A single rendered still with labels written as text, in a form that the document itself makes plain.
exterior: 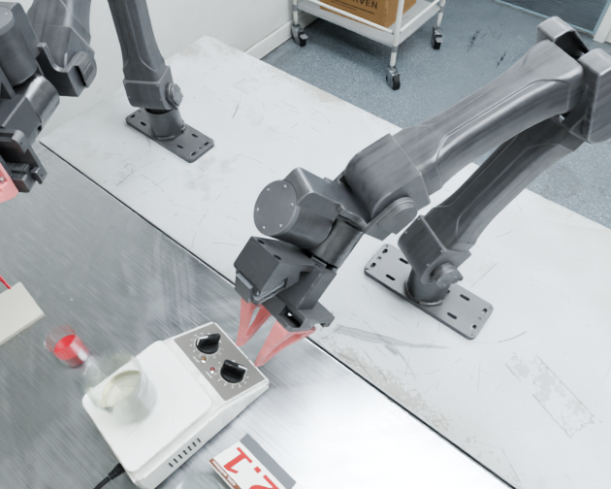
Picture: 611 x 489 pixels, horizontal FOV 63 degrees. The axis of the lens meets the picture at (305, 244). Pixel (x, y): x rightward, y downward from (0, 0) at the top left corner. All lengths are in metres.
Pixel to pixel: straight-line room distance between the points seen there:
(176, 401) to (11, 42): 0.43
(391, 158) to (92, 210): 0.62
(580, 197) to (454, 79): 0.90
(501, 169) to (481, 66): 2.30
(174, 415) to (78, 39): 0.47
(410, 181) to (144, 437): 0.42
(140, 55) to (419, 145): 0.56
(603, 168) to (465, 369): 1.88
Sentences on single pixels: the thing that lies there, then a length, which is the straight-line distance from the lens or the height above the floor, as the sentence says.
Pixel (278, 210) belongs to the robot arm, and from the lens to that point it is 0.48.
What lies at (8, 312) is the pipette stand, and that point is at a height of 0.91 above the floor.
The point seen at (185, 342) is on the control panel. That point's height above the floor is 0.96.
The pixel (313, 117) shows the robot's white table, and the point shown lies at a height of 0.90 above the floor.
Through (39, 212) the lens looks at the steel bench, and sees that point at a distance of 1.02.
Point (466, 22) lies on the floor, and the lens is 3.26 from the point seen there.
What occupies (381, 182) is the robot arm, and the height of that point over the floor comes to 1.22.
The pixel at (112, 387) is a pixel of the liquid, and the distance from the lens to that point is 0.65.
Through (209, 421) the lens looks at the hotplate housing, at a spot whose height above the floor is 0.97.
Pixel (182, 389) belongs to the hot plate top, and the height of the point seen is 0.99.
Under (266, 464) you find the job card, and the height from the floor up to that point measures 0.90.
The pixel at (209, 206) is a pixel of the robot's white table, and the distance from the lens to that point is 0.92.
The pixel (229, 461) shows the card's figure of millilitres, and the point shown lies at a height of 0.93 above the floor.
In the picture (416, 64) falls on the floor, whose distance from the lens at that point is 2.86.
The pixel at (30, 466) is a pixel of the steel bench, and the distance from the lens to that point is 0.79.
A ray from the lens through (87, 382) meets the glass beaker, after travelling 0.61.
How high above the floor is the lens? 1.59
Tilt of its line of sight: 54 degrees down
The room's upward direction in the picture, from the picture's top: 2 degrees counter-clockwise
